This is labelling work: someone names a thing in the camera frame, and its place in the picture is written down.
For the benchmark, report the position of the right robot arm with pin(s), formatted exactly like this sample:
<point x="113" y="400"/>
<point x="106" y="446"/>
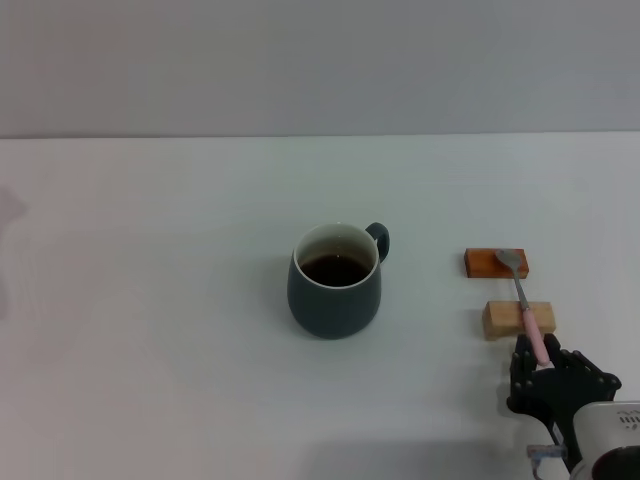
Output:
<point x="620" y="467"/>

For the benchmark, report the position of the dark coffee liquid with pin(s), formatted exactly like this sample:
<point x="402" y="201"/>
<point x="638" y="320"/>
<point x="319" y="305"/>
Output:
<point x="335" y="271"/>

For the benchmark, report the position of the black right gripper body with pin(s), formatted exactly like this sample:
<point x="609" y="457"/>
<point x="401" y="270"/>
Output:
<point x="560" y="395"/>

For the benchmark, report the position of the reddish brown wooden block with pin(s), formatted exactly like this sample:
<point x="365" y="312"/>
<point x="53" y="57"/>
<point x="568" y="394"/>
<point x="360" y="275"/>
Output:
<point x="480" y="264"/>

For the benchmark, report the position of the light wooden arch block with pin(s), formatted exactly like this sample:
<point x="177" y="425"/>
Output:
<point x="500" y="320"/>

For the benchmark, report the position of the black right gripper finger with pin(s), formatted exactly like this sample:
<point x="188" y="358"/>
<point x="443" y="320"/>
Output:
<point x="521" y="370"/>
<point x="575" y="365"/>

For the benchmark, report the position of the dark grey ceramic cup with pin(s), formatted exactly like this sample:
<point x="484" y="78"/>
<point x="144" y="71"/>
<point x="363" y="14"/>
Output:
<point x="332" y="310"/>

